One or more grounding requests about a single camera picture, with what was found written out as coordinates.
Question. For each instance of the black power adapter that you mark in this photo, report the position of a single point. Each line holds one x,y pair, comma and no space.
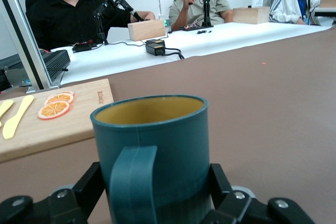
155,41
155,49

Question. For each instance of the teal cup yellow inside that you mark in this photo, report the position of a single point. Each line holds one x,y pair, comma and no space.
170,150

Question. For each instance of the person in black shirt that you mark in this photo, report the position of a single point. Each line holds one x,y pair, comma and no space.
65,19

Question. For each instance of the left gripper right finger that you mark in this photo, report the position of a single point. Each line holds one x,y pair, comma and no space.
236,208

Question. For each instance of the person in beige shirt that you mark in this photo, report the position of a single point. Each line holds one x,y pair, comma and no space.
215,3

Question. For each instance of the yellow plastic knife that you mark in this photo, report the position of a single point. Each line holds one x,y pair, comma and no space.
13,127

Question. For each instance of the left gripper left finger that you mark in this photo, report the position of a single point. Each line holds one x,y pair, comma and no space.
65,205

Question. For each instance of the black finned electronics box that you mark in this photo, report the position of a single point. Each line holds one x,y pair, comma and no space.
56,61

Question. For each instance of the yellow plastic fork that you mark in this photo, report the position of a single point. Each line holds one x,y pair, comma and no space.
5,106

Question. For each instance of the aluminium profile post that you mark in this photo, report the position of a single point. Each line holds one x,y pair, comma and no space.
23,37

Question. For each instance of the brown table mat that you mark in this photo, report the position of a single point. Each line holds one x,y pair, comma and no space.
262,116

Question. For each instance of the light wooden block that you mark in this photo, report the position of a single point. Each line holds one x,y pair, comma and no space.
249,15
147,30
328,1

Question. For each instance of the small black controller box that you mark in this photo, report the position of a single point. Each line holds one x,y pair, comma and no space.
81,47

